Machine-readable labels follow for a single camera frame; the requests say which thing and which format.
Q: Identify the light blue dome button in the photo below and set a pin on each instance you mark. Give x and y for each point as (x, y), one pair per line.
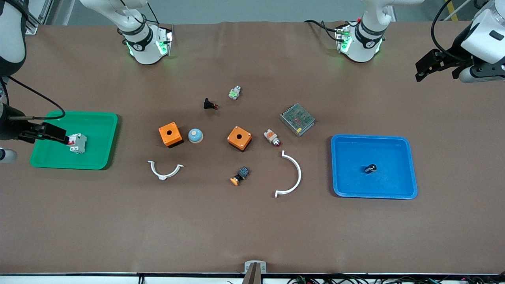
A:
(195, 136)

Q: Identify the metal mesh power supply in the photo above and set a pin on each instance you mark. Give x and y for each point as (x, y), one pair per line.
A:
(298, 119)

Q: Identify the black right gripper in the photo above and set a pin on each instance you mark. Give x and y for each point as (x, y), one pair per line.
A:
(8, 128)

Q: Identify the red white pilot lamp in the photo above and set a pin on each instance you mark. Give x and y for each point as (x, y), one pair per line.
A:
(270, 136)

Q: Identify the dark cylindrical capacitor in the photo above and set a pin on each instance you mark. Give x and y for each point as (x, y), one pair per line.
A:
(370, 168)

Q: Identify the orange-head blue push-button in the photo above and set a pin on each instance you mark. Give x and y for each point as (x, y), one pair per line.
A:
(241, 173)

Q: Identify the white red circuit breaker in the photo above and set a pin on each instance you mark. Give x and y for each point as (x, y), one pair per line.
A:
(79, 144)

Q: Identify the small black red switch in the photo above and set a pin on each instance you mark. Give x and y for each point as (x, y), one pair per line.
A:
(207, 103)

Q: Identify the small white arc bracket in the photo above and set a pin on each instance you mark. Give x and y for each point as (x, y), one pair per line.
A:
(161, 176)

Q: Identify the large white arc bracket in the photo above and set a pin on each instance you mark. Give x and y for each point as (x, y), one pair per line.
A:
(300, 175)

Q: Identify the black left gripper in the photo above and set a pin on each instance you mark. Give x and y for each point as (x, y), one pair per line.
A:
(453, 56)

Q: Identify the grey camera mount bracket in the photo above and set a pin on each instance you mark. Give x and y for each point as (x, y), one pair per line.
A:
(254, 268)

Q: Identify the green white push-button switch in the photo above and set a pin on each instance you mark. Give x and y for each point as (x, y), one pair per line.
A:
(234, 94)

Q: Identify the blue plastic tray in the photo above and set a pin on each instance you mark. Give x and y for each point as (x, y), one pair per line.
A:
(355, 157)

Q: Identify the orange push-button enclosure box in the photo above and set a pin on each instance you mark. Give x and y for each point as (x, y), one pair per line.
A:
(244, 138)
(163, 136)

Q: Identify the green plastic tray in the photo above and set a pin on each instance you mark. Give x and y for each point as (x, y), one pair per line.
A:
(94, 134)

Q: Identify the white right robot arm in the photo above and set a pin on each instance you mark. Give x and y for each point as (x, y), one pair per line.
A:
(144, 43)

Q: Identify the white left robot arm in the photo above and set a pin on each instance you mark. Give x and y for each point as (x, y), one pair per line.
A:
(365, 47)

